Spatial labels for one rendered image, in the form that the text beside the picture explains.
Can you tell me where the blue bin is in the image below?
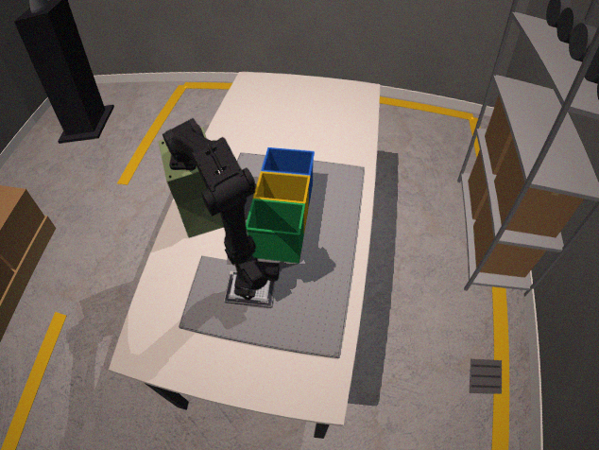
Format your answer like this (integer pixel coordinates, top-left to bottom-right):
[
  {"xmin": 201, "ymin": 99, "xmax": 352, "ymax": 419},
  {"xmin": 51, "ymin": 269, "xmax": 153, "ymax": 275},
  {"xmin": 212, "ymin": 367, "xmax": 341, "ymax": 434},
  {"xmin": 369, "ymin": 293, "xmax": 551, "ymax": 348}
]
[{"xmin": 261, "ymin": 147, "xmax": 315, "ymax": 203}]

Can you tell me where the yellow bin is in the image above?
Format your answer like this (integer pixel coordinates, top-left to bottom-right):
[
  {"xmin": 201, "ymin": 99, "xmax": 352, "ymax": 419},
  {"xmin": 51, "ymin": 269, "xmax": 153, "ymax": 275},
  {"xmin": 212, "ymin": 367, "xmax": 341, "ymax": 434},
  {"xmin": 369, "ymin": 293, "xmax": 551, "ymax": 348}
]
[{"xmin": 253, "ymin": 171, "xmax": 310, "ymax": 231}]

